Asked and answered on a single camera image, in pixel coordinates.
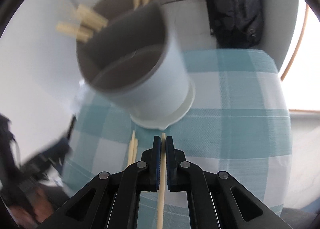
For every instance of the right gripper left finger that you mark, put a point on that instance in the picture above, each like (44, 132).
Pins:
(111, 200)

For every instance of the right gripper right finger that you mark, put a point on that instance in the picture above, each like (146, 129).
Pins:
(216, 200)

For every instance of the bamboo chopstick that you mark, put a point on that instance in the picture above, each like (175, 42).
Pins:
(162, 184)
(132, 151)

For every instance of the white utensil holder cup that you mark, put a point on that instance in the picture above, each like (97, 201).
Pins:
(137, 64)

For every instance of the left hand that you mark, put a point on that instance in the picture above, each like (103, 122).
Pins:
(38, 211)

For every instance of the teal checked tablecloth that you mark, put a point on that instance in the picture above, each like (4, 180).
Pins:
(238, 123)

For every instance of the black backpack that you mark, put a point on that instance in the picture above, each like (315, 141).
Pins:
(236, 23)

